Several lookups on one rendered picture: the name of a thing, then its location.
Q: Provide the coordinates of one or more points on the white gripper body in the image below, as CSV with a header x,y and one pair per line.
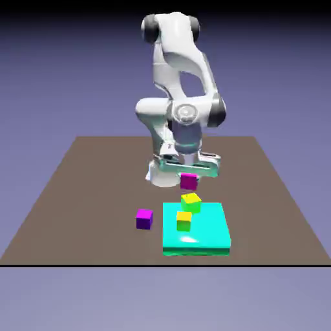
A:
x,y
204,168

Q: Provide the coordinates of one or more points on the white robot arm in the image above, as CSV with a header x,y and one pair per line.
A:
x,y
178,77

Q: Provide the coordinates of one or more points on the small magenta cube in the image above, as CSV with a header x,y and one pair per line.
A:
x,y
188,181
144,219

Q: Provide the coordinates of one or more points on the large cyan box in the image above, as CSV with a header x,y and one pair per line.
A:
x,y
204,230

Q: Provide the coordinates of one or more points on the small yellow cube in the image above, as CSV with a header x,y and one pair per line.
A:
x,y
191,202
183,221

